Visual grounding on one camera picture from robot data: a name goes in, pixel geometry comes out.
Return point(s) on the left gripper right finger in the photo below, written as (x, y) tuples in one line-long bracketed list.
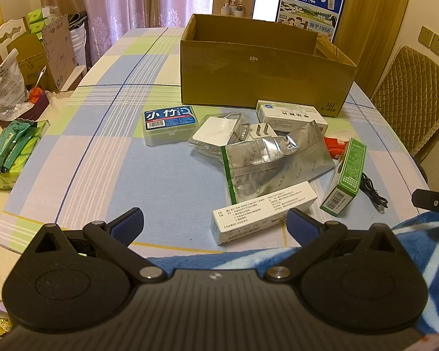
[(318, 240)]

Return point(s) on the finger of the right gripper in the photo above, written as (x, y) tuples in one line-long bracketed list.
[(426, 199)]

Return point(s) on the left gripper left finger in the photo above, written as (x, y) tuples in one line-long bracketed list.
[(111, 241)]

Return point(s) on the green white medicine box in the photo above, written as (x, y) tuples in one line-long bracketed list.
[(345, 181)]

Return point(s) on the long white medicine box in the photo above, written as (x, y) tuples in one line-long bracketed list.
[(261, 213)]

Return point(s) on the silver foil pouch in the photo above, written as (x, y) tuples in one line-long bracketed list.
[(255, 168)]

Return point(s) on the red orange packet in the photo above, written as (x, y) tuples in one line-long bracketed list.
[(335, 146)]

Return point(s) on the white medicine box blue logo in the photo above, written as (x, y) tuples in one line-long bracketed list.
[(286, 117)]

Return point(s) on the blue-label clear plastic case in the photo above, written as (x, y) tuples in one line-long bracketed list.
[(169, 125)]

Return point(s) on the white charger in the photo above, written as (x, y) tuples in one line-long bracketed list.
[(217, 131)]

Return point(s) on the white wall plug adapter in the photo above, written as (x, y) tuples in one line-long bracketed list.
[(260, 130)]

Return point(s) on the quilted brown chair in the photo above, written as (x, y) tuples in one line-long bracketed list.
[(408, 99)]

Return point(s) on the green tissue pack stack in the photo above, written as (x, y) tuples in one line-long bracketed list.
[(17, 142)]

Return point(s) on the dark bowl with orange items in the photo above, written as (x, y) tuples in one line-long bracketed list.
[(30, 110)]

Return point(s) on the crumpled white plastic bag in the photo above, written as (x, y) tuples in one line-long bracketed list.
[(13, 92)]

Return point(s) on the brown cardboard box on floor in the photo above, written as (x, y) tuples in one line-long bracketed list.
[(49, 60)]

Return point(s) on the blue milk carton box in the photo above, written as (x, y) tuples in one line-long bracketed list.
[(321, 16)]

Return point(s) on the white product box with photo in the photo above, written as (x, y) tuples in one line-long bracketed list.
[(234, 8)]

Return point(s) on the wall power outlets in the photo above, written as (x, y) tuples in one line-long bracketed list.
[(429, 39)]

